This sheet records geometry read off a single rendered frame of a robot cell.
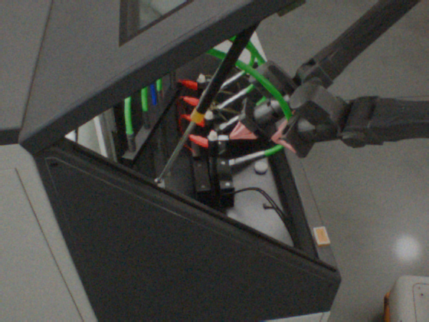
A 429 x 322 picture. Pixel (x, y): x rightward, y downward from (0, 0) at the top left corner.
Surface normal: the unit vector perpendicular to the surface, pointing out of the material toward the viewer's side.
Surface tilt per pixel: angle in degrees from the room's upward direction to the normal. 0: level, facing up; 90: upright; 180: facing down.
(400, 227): 0
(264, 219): 0
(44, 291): 90
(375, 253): 0
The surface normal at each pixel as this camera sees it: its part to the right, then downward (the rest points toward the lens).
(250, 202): -0.01, -0.70
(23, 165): 0.13, 0.72
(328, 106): 0.43, -0.08
